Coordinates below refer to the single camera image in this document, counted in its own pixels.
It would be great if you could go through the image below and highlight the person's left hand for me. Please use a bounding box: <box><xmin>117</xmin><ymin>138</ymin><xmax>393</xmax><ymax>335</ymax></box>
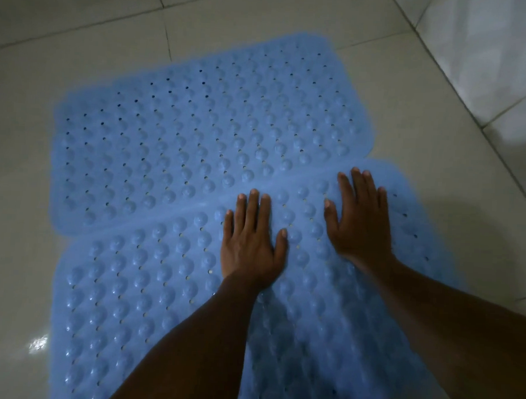
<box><xmin>219</xmin><ymin>188</ymin><xmax>291</xmax><ymax>291</ymax></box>

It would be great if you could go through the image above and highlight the person's right hand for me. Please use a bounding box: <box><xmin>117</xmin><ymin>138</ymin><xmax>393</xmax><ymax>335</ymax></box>
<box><xmin>321</xmin><ymin>166</ymin><xmax>401</xmax><ymax>268</ymax></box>

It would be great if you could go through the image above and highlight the blue rubber bath mat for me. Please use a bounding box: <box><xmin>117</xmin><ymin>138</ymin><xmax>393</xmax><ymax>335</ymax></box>
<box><xmin>49</xmin><ymin>145</ymin><xmax>471</xmax><ymax>399</ymax></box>
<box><xmin>47</xmin><ymin>21</ymin><xmax>380</xmax><ymax>251</ymax></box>

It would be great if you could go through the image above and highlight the person's left forearm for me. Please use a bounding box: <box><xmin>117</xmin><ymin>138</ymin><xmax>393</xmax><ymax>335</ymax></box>
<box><xmin>105</xmin><ymin>271</ymin><xmax>265</xmax><ymax>399</ymax></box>

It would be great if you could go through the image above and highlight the person's right forearm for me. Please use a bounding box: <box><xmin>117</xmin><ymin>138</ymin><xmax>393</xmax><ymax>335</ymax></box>
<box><xmin>351</xmin><ymin>254</ymin><xmax>526</xmax><ymax>399</ymax></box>

